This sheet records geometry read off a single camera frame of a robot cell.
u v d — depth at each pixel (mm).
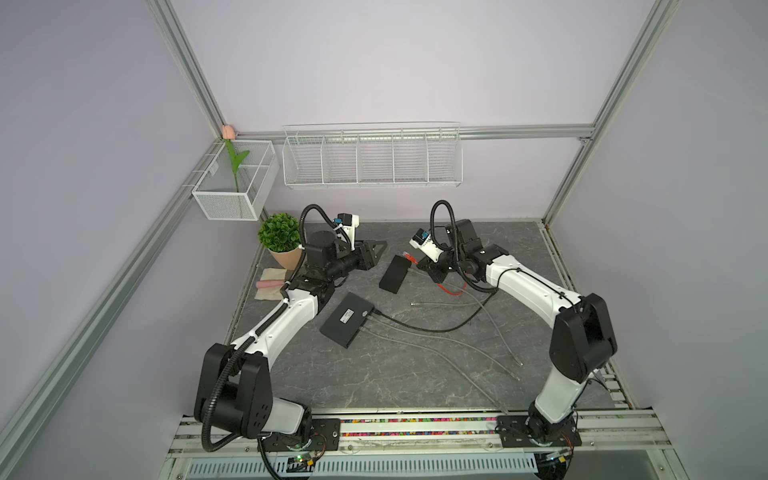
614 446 725
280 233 964
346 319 913
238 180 896
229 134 894
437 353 868
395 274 1023
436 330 916
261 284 1000
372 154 972
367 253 919
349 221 1019
